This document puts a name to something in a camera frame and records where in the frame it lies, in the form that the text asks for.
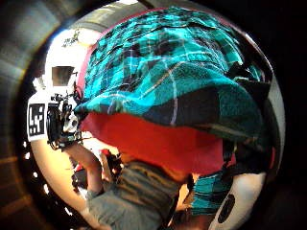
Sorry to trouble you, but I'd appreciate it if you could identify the the person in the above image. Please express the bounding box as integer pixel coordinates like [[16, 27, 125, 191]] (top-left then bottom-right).
[[83, 152, 197, 230]]

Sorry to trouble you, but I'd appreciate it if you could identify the white marker cube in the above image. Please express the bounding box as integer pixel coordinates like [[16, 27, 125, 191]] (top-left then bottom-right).
[[26, 91, 50, 143]]

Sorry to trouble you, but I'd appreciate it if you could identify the dark rectangular screen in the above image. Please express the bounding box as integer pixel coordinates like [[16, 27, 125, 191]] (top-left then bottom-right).
[[51, 65, 77, 87]]

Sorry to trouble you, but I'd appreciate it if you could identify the teal plaid cloth red lining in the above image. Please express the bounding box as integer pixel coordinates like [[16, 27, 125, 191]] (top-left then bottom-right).
[[74, 6, 276, 217]]

